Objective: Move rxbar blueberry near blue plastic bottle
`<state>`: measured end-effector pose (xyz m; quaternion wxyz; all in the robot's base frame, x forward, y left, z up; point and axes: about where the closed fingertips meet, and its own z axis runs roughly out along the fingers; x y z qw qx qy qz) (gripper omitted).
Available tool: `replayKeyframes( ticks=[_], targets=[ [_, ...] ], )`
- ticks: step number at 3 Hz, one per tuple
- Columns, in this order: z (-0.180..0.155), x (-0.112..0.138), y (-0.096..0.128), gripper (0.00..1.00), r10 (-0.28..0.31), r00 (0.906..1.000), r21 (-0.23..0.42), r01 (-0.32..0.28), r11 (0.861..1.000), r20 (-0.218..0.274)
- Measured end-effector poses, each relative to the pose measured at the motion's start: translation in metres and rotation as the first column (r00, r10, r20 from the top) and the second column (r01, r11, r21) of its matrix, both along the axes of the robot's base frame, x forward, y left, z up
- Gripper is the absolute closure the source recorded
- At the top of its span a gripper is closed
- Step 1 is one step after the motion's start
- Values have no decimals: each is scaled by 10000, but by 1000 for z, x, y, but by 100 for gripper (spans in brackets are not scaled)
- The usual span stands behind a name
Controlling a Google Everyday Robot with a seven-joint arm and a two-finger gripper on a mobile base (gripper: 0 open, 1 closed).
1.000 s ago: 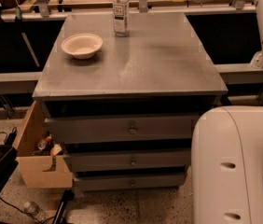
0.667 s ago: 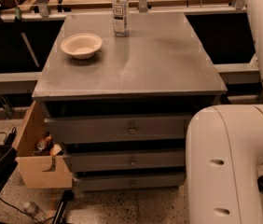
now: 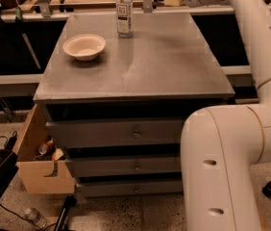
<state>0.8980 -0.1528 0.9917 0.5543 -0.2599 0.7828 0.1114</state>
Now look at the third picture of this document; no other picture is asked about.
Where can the clear plastic water bottle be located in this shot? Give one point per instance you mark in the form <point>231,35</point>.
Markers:
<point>124,17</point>

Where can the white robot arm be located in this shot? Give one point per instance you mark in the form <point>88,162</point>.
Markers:
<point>219,144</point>

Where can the grey three-drawer cabinet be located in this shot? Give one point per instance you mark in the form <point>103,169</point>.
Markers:
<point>120,116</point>

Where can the white paper bowl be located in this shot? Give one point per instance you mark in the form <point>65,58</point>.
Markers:
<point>84,47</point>

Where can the plastic bottle on floor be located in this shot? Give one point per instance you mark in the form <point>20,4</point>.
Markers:
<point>36,218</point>

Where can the cardboard box with items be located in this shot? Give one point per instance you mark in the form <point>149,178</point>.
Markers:
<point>40,174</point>

